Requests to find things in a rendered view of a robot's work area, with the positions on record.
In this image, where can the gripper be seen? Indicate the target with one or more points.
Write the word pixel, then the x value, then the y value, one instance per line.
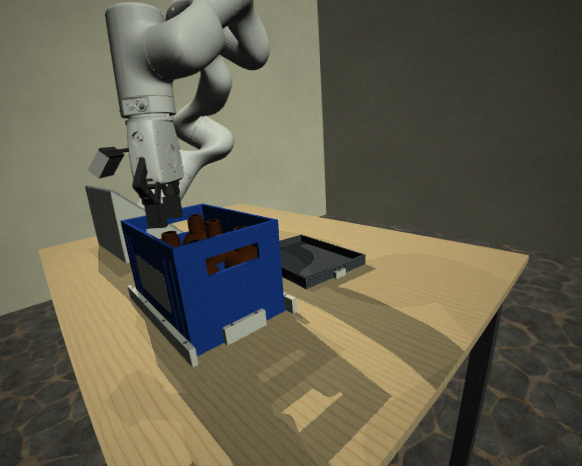
pixel 157 153

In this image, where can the brown bottle with red base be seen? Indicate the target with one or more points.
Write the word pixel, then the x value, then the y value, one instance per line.
pixel 213 228

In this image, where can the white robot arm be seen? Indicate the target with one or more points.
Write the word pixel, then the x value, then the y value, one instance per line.
pixel 147 58

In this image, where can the dark blue crate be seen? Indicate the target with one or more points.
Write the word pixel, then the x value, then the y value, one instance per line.
pixel 175 279

